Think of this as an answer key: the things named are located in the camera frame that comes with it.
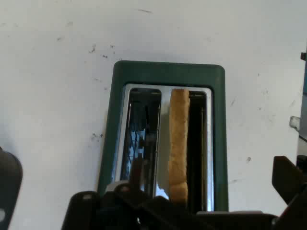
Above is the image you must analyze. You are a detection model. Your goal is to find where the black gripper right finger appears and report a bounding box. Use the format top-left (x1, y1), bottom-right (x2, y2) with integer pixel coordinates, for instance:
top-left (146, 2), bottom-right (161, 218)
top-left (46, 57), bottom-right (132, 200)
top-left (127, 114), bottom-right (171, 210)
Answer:
top-left (272, 155), bottom-right (307, 230)

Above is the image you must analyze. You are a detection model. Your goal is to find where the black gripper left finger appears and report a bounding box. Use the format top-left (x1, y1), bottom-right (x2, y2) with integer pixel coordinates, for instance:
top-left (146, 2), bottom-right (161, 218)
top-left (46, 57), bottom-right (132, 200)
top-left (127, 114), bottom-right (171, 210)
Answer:
top-left (0, 146), bottom-right (24, 230)

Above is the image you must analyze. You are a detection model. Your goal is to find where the toasted bread slice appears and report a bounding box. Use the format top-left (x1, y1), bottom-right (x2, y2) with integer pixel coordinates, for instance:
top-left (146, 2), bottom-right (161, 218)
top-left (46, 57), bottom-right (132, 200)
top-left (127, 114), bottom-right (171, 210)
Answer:
top-left (167, 88), bottom-right (190, 207)

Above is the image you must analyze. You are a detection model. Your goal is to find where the dark green two-slot toaster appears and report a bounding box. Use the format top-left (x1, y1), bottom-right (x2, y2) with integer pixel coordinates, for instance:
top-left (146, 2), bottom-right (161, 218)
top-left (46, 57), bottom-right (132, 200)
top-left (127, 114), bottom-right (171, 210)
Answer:
top-left (97, 60), bottom-right (230, 214)

